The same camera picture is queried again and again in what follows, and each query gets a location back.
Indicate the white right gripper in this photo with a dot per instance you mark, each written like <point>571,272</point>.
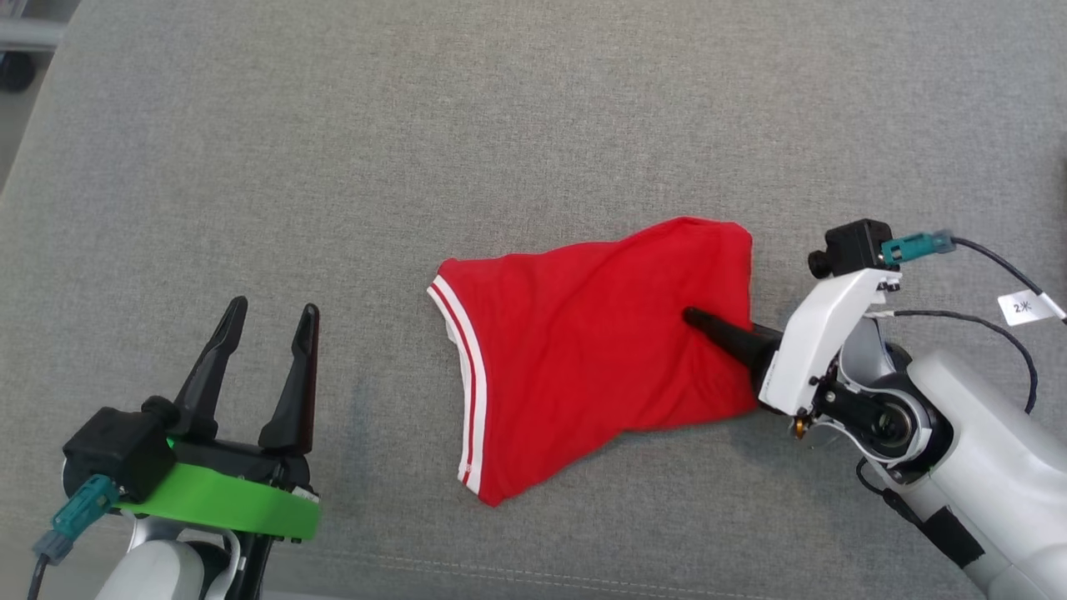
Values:
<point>817,333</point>

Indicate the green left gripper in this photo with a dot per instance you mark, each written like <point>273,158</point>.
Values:
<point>225,500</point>

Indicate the black caster wheel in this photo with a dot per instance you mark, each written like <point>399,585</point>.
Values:
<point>15,73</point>

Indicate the red Bulls jersey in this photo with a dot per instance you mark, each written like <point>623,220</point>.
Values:
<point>583,358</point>

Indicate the grey metal bar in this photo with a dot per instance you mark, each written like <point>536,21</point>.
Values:
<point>29,35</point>

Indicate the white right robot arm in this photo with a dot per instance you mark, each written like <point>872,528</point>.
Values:
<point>984,450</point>

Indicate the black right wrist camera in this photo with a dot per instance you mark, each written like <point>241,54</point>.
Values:
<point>859,243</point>

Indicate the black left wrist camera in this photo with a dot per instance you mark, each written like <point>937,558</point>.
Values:
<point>117,450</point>

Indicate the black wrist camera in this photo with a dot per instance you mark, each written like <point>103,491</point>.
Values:
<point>859,243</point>
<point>117,450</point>

